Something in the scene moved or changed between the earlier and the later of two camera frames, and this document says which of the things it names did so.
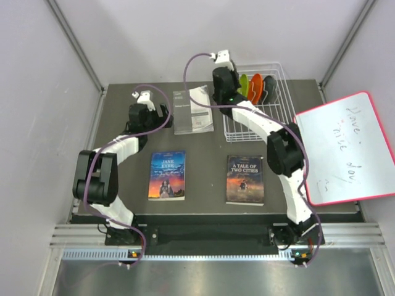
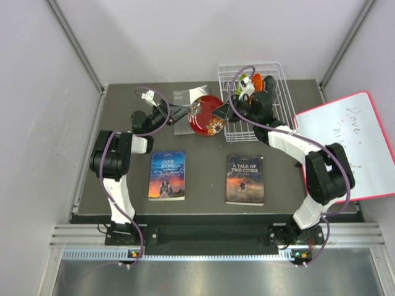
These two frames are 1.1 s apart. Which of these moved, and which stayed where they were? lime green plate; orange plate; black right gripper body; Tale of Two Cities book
Moved: black right gripper body
Stayed: Tale of Two Cities book; lime green plate; orange plate
